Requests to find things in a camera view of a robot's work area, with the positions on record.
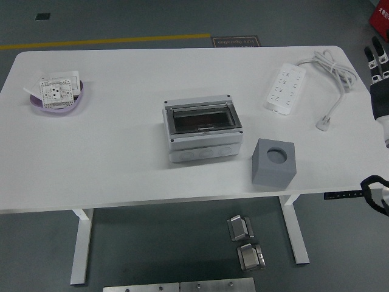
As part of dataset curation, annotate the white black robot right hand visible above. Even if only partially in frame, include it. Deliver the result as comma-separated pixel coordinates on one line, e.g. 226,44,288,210
363,35,389,149

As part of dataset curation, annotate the grey electrical box clear lid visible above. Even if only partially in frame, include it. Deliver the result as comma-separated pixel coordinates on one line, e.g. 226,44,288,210
162,94,244,164

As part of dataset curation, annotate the red box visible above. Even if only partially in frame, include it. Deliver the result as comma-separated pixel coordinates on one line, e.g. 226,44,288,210
368,0,389,35

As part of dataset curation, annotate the grey cube with round hole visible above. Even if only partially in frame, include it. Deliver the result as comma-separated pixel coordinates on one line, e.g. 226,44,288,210
251,138,297,189

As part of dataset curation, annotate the white power strip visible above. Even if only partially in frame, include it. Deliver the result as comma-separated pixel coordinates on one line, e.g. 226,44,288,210
263,62,307,116

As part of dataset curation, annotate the black table control panel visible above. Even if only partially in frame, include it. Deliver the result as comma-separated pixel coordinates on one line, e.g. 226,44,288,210
323,189,364,200

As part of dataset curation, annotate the dark floor sign with lettering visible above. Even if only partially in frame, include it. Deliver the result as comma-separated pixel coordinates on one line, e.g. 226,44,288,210
211,35,261,48

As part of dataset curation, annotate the white table leg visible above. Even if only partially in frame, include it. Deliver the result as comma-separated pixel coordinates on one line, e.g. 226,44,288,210
70,209,94,286
279,194,310,265

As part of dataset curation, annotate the small metal block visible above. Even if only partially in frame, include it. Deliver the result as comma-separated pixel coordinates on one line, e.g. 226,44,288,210
236,242,266,271
227,214,255,242

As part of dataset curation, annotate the grey metal plate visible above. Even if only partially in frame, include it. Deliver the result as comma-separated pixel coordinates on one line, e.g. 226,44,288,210
102,282,181,292

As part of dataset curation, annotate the purple shallow bowl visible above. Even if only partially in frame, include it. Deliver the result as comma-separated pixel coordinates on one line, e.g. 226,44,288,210
29,79,84,115

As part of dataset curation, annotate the white flat card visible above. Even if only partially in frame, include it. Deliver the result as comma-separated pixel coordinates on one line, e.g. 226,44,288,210
23,70,45,100

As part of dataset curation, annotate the white power cord with plug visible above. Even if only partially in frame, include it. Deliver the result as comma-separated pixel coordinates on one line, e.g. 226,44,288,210
296,49,357,132

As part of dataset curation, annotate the white switch plate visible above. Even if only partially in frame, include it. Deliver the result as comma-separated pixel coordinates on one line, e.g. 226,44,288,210
48,70,83,98

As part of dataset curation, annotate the white wall socket module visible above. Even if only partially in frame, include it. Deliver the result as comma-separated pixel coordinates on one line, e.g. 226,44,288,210
38,76,75,109

